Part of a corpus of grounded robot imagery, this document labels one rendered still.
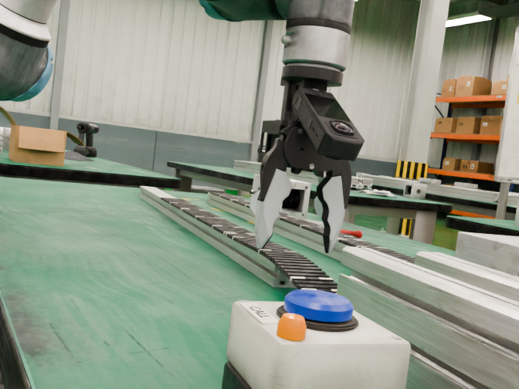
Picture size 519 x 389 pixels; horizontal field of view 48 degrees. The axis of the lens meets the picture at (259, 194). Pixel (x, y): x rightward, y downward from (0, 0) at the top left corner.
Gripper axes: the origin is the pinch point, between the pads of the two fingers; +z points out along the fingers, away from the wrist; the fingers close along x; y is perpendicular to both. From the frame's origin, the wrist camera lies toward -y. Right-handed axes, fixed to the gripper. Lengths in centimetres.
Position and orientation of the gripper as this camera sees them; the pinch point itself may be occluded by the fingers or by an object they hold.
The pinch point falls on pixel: (298, 243)
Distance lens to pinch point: 67.9
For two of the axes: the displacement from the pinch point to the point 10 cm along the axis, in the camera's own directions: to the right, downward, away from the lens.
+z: -1.2, 9.9, 0.7
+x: -9.3, -0.9, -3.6
